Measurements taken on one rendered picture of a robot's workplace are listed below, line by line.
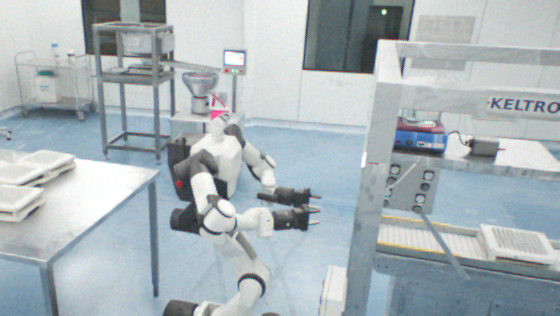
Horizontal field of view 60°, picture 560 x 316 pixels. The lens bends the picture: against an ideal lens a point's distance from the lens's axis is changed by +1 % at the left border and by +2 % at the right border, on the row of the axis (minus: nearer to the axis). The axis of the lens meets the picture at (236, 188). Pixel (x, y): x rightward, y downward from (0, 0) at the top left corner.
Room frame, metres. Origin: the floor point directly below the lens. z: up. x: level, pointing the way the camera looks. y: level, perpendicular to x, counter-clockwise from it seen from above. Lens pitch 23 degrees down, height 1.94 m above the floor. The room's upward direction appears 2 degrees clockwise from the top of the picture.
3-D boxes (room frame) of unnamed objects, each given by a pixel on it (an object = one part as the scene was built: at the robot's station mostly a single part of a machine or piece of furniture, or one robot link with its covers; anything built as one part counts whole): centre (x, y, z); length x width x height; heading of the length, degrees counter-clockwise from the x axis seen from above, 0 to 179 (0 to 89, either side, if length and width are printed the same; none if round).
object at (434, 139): (1.84, -0.70, 1.42); 0.21 x 0.20 x 0.09; 165
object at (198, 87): (4.71, 0.33, 0.95); 0.49 x 0.36 x 0.37; 79
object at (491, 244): (1.75, -1.15, 1.00); 0.25 x 0.24 x 0.02; 164
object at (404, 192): (1.76, -0.66, 1.25); 0.22 x 0.11 x 0.20; 75
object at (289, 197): (2.07, -0.28, 1.03); 0.12 x 0.10 x 0.13; 67
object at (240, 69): (4.75, 0.06, 1.07); 0.23 x 0.10 x 0.62; 79
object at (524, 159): (1.84, -0.89, 1.36); 0.62 x 0.38 x 0.04; 75
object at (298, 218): (1.85, -0.25, 1.03); 0.12 x 0.10 x 0.13; 107
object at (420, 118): (1.85, -0.71, 1.56); 0.15 x 0.15 x 0.19
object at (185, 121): (4.65, 0.29, 0.38); 0.63 x 0.57 x 0.76; 79
